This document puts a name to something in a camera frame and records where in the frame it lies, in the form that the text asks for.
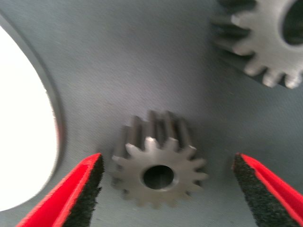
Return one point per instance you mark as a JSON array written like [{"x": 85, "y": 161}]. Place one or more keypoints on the dark grey table cloth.
[{"x": 142, "y": 59}]

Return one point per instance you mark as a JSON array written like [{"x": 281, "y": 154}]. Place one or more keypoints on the round metal carrier plate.
[{"x": 23, "y": 118}]

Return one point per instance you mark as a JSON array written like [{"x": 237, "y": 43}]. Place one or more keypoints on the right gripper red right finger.
[{"x": 267, "y": 196}]

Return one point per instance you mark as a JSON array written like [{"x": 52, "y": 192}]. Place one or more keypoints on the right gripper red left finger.
[{"x": 71, "y": 196}]

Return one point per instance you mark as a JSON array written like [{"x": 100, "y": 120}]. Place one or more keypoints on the small steel planetary gear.
[
  {"x": 260, "y": 35},
  {"x": 132, "y": 170}
]

